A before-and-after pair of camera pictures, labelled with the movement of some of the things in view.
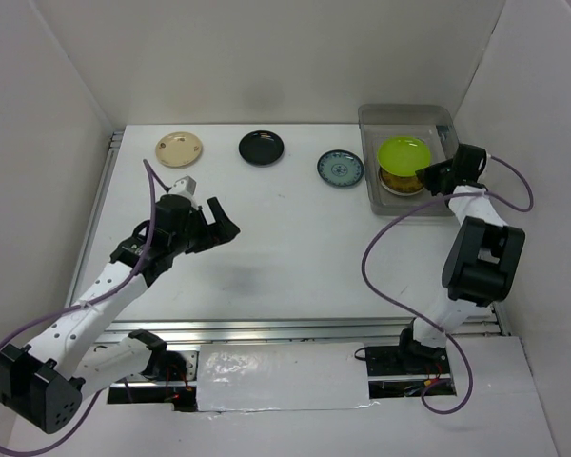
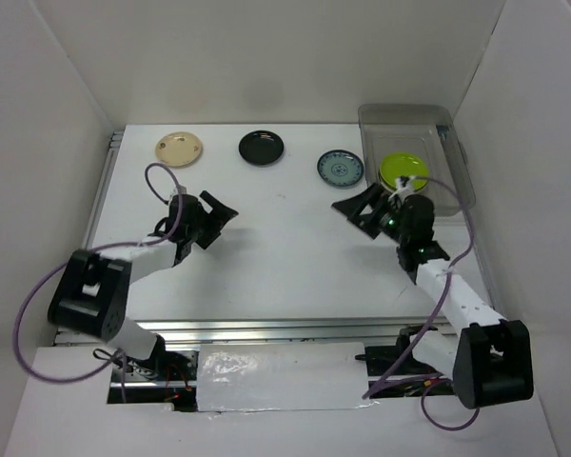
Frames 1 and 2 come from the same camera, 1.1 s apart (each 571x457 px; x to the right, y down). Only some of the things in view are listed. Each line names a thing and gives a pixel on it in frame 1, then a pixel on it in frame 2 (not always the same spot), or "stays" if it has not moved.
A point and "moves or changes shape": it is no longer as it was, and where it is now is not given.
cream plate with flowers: (179, 149) stays
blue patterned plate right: (341, 168) stays
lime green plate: (403, 155) moves or changes shape
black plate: (262, 148) stays
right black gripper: (428, 175) -> (352, 208)
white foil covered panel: (286, 376) stays
